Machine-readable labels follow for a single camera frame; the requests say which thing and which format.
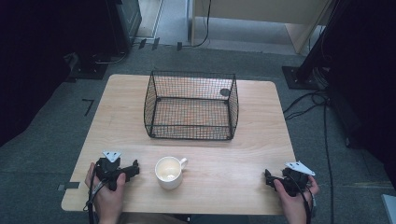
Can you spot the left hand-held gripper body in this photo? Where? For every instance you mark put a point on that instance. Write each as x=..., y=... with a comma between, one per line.
x=107, y=169

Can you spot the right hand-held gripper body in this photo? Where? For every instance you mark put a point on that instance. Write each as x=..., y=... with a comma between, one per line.
x=294, y=182

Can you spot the person's right hand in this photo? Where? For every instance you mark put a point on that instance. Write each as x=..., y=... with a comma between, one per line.
x=294, y=205

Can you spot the person's left hand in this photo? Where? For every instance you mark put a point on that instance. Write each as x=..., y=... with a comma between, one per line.
x=107, y=200

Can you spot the white cup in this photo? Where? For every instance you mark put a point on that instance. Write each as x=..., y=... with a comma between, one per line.
x=168, y=183

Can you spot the grey tape strip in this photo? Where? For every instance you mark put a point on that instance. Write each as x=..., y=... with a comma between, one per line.
x=70, y=186

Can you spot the angled black tape mark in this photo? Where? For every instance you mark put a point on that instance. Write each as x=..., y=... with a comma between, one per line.
x=90, y=106

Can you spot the white box corner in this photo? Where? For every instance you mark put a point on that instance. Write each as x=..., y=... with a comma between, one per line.
x=390, y=208

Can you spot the black metal stand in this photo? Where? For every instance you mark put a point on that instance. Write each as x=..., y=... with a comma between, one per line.
x=306, y=67

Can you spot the black tape strip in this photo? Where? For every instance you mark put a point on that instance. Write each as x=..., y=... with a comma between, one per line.
x=155, y=43
x=142, y=43
x=179, y=46

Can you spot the black cabinet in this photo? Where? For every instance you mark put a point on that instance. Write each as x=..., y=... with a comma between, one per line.
x=126, y=21

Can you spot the light wooden furniture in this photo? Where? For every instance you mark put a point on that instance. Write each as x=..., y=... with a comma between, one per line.
x=249, y=9

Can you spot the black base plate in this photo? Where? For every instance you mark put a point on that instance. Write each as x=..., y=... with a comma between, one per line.
x=88, y=70

